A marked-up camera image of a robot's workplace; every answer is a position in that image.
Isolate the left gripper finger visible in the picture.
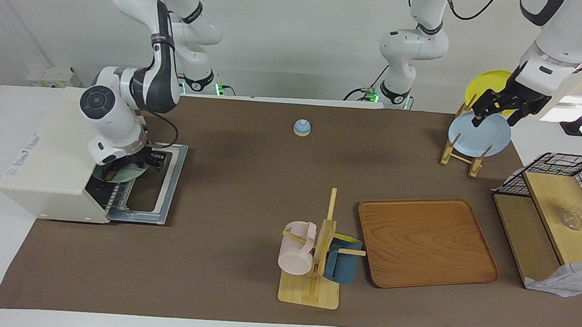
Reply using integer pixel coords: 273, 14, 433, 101
513, 94, 551, 125
470, 87, 504, 129

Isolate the pale green plate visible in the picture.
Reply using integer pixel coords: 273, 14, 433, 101
92, 159, 150, 185

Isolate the oven door with handle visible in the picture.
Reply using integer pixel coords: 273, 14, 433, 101
107, 140, 189, 227

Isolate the white toaster oven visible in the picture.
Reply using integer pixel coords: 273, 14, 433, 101
0, 83, 149, 227

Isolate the yellow plate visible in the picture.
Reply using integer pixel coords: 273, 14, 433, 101
463, 68, 520, 118

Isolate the light blue plate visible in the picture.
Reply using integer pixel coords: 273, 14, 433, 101
447, 109, 513, 160

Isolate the wooden plate rack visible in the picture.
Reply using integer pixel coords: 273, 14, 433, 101
439, 92, 496, 179

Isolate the wooden two-tier shelf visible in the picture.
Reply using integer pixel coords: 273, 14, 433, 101
487, 169, 582, 293

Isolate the brown table mat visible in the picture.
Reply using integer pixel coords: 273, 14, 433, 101
0, 84, 582, 327

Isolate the clear glass cup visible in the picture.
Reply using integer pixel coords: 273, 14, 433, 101
559, 208, 582, 231

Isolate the white background box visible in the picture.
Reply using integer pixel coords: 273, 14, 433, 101
25, 64, 83, 90

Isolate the wooden serving tray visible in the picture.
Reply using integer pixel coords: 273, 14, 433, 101
353, 193, 505, 296

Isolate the pink mug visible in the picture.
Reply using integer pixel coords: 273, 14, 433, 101
277, 220, 318, 277

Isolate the checkered white cloth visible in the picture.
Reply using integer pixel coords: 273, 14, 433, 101
523, 254, 582, 299

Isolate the wooden mug tree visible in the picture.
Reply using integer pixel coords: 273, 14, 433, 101
277, 185, 371, 311

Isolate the blue mug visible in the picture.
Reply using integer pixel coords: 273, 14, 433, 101
323, 233, 364, 286

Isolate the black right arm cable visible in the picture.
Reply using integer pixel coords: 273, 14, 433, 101
143, 108, 182, 150

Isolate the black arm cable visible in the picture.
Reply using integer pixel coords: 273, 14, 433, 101
143, 108, 182, 150
406, 0, 500, 23

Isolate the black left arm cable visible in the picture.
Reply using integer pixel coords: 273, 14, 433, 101
406, 0, 500, 23

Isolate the black right base cable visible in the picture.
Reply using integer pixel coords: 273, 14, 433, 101
214, 81, 237, 98

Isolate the black base cable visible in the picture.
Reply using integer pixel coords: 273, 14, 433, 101
344, 61, 392, 104
214, 81, 237, 98

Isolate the black left base cable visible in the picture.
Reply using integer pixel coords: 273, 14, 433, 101
344, 61, 392, 104

